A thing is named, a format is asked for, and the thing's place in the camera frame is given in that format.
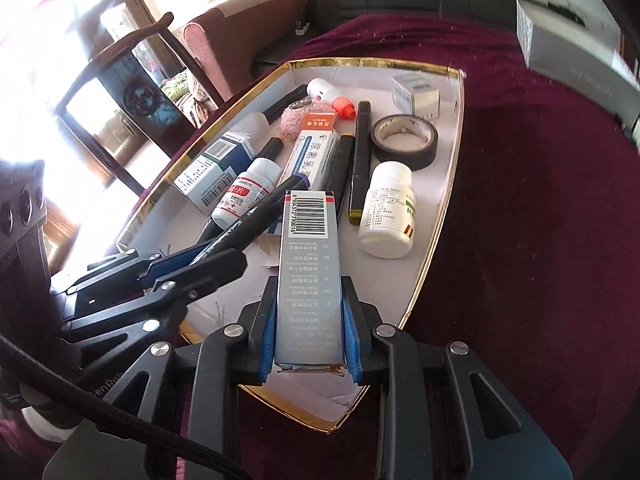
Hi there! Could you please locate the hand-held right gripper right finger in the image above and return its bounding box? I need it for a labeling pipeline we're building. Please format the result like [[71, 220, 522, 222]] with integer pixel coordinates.
[[341, 275, 574, 480]]

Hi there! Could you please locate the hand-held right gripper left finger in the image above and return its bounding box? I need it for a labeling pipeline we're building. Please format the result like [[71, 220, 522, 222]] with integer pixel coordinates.
[[52, 275, 279, 480]]

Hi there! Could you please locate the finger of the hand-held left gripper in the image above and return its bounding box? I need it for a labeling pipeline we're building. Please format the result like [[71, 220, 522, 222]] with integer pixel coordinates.
[[64, 245, 205, 296], [59, 251, 249, 377]]

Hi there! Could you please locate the long grey barcode box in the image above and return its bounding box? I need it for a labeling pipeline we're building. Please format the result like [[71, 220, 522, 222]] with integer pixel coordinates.
[[273, 189, 347, 367]]

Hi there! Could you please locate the white pill bottle red label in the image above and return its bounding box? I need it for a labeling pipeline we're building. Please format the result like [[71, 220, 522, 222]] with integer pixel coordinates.
[[211, 156, 282, 229]]

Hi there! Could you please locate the blue white medicine box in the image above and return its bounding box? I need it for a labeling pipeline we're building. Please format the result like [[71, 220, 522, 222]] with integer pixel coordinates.
[[172, 130, 257, 217]]

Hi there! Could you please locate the white pill bottle green label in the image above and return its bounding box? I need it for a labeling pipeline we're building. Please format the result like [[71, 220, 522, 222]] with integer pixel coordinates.
[[357, 160, 417, 259]]

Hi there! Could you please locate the gold-edged white box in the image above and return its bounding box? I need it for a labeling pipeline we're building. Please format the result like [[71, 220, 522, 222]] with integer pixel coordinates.
[[115, 57, 468, 433]]

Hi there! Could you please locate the white orange tube box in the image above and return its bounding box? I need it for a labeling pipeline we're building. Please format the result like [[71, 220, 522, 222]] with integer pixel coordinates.
[[266, 114, 342, 237]]

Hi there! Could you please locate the pink fluffy hair clip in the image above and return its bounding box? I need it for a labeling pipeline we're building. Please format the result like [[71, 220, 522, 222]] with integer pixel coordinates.
[[276, 99, 315, 145]]

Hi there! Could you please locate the black tape roll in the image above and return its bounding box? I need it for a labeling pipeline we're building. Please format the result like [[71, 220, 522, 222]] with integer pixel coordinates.
[[370, 114, 439, 172]]

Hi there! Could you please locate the white bottle orange cap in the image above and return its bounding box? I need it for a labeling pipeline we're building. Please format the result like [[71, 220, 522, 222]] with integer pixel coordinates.
[[306, 77, 357, 120]]

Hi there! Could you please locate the small white barcode box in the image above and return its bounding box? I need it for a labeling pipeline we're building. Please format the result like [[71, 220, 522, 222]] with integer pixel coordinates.
[[390, 72, 442, 121]]

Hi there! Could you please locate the dark wooden chair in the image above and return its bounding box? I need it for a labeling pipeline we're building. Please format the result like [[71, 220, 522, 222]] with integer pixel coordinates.
[[54, 11, 226, 197]]

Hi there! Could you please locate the patterned cloth pile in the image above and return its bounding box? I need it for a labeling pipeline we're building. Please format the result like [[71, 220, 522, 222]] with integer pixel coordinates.
[[159, 71, 211, 128]]

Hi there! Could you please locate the maroon blanket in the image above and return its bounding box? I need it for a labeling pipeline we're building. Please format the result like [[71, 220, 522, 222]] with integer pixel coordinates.
[[160, 12, 640, 480]]

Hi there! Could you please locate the maroon upholstered chair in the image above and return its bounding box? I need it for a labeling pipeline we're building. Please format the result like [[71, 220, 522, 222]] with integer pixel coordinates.
[[182, 0, 312, 103]]

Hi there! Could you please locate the black leather headboard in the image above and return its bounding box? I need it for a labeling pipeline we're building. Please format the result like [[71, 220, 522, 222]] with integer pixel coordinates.
[[252, 0, 523, 78]]

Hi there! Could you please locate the grey shoe box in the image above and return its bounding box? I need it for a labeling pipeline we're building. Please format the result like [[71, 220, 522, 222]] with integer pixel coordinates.
[[515, 0, 640, 128]]

